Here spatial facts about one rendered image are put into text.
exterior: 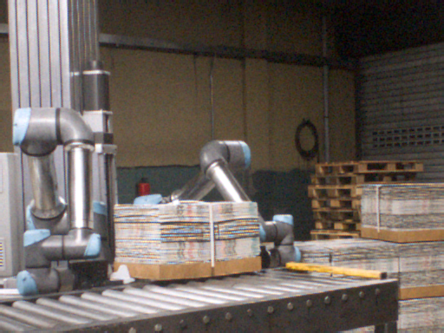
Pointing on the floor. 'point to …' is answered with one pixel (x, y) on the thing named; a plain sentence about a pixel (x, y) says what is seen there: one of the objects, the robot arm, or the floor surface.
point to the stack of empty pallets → (362, 169)
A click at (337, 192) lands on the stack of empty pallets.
